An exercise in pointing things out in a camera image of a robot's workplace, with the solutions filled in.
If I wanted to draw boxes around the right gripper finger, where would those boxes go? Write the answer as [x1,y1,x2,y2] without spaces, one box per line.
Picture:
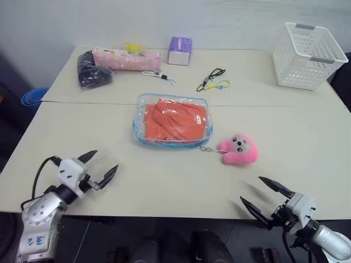
[240,196,273,230]
[258,176,296,199]

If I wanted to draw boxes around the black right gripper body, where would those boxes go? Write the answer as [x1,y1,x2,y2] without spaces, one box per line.
[270,199,299,228]

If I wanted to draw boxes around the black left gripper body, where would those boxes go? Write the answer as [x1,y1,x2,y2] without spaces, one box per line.
[80,174,101,194]

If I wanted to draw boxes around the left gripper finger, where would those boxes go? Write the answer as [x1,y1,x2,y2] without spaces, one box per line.
[95,164,120,191]
[77,150,99,165]

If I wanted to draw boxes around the clear pouch with orange cloth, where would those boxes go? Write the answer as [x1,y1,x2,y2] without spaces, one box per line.
[132,93,215,150]

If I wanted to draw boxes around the black plastic bag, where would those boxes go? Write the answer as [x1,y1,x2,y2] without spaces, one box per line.
[76,50,115,90]

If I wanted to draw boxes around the orange-red cloth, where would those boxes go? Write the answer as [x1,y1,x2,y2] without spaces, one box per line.
[144,99,208,141]

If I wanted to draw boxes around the blue stacked stools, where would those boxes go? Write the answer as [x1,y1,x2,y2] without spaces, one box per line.
[21,87,50,106]

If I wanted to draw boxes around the pink floral pencil case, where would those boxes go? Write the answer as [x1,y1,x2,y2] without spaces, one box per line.
[91,47,163,73]

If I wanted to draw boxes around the yellow crumpled item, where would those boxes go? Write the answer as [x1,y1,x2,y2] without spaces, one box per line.
[124,42,145,55]

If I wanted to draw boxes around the white plastic basket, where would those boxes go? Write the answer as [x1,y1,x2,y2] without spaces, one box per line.
[272,21,350,92]

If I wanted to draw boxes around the purple tissue box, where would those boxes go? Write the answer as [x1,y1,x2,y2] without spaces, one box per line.
[167,36,194,67]

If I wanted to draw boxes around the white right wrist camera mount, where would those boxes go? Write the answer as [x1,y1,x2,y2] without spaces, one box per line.
[286,191,316,228]

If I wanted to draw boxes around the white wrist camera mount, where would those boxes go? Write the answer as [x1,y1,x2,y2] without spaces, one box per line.
[56,158,90,198]
[286,191,316,228]

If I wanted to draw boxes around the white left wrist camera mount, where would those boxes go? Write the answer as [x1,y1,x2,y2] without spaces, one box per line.
[56,158,90,198]

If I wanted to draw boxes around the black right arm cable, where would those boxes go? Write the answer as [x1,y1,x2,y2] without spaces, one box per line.
[282,229,296,263]

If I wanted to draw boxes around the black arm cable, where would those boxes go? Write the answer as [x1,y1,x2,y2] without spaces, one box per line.
[282,229,296,263]
[32,156,61,198]

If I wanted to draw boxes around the pink plush keychain toy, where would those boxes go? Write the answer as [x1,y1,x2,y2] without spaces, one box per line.
[197,132,259,166]

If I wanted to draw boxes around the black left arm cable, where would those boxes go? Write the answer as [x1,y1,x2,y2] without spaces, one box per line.
[32,156,61,198]

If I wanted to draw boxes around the white lanyard with clip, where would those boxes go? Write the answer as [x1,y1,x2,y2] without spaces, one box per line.
[141,70,178,87]

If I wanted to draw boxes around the yellow-green lanyard strap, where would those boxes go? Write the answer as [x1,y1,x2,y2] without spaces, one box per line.
[206,79,234,92]

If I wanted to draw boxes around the black lanyard strap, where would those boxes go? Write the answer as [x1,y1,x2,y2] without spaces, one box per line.
[195,68,227,93]

